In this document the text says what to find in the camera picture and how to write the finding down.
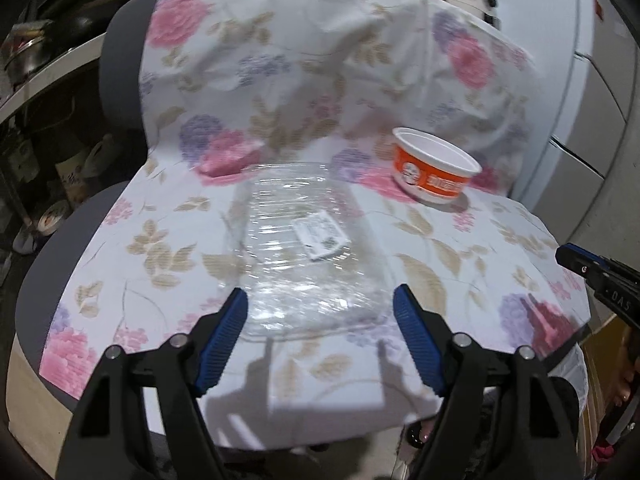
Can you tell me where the grey padded chair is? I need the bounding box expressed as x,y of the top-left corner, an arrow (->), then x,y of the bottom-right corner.
14,0 -> 166,411

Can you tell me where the metal kitchen shelf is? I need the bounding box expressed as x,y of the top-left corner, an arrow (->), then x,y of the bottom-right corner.
0,34 -> 106,122

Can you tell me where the white lined trash bin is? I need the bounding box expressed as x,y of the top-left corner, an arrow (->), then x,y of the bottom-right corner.
549,344 -> 589,414

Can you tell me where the clear plastic tray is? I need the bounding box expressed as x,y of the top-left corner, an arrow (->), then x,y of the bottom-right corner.
227,162 -> 392,340

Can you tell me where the orange white noodle bowl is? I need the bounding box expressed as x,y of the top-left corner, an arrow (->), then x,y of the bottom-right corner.
392,127 -> 482,205

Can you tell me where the grey refrigerator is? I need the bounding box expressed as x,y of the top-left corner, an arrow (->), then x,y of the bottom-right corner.
497,0 -> 639,243

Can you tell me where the floral cloth cover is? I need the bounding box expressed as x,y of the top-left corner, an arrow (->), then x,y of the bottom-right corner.
39,0 -> 589,450

